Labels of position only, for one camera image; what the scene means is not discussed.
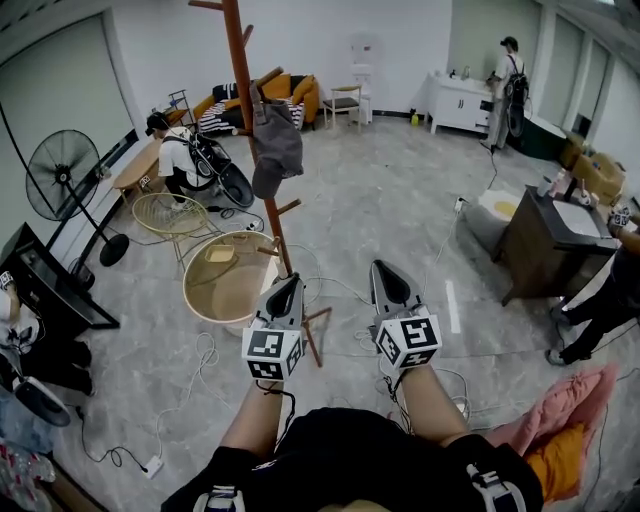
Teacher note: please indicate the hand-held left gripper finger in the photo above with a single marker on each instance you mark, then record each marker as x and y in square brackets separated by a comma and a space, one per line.
[267, 296]
[299, 305]

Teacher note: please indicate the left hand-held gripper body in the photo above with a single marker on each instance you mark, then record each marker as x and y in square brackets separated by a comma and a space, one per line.
[272, 350]

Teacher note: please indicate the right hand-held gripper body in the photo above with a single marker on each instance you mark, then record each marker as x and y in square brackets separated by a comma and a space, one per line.
[407, 340]

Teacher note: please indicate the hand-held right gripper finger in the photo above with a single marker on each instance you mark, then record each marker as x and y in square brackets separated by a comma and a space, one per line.
[407, 290]
[376, 290]

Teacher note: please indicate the grey cap item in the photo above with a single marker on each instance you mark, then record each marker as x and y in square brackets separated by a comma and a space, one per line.
[277, 150]

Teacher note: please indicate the brown wooden coat stand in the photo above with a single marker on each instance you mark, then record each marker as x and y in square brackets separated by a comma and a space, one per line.
[242, 75]

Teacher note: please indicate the person's left forearm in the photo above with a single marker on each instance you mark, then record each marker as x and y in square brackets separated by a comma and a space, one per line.
[255, 420]

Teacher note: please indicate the person's right forearm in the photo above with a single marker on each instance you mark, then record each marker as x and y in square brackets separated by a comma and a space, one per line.
[430, 405]

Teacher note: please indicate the round glass top table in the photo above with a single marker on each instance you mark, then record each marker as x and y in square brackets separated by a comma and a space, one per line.
[227, 280]

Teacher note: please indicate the small wooden tray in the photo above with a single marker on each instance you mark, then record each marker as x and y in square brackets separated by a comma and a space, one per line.
[221, 254]

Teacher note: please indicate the white power strip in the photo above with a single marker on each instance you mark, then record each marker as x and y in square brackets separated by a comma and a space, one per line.
[460, 203]
[153, 467]

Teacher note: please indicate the egg shaped rug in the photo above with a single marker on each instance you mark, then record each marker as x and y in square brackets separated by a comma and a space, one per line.
[500, 206]

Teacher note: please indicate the black stroller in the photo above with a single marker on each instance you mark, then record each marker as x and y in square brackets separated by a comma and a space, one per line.
[225, 170]

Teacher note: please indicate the person's black shirt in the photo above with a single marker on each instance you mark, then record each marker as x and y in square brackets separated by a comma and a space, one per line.
[360, 465]

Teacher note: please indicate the dark wooden sink cabinet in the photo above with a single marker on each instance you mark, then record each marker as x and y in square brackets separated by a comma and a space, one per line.
[550, 250]

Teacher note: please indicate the pink quilt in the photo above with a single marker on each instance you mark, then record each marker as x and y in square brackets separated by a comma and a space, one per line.
[565, 405]

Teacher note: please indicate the grey cup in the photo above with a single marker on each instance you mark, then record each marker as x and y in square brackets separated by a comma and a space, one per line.
[543, 186]

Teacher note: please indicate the yellow bottle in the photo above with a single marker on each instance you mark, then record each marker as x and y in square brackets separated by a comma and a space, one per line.
[414, 118]

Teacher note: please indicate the light wooden coffee table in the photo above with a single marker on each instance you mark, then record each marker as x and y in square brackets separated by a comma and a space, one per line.
[137, 167]

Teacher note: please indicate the striped black white blanket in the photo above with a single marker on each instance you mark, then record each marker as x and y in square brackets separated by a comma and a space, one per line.
[225, 112]

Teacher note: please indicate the wooden chair dark seat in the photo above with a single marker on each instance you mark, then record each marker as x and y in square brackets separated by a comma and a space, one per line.
[345, 102]

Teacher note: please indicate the white sink cabinet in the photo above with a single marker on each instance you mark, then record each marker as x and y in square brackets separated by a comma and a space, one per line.
[457, 105]

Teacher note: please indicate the orange cloth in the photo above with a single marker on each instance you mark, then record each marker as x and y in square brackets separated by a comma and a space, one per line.
[557, 460]

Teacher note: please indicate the orange sofa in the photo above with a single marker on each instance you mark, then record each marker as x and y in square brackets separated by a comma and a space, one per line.
[305, 97]

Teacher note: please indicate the dark green tub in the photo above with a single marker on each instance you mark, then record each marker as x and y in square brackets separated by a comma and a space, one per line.
[542, 137]

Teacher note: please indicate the black metal rack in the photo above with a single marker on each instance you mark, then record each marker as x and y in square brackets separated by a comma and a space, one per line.
[180, 107]

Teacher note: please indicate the white high chair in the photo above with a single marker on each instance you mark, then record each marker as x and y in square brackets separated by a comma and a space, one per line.
[361, 75]

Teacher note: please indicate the black low cabinet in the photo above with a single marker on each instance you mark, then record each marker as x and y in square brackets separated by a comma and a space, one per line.
[45, 290]

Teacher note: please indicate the cardboard box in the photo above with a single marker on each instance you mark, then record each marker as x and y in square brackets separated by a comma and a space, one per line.
[602, 175]

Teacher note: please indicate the black standing fan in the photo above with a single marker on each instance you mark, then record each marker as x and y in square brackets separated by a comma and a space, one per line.
[62, 175]

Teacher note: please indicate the pile of clothes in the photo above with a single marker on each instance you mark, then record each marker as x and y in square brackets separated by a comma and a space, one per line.
[20, 450]

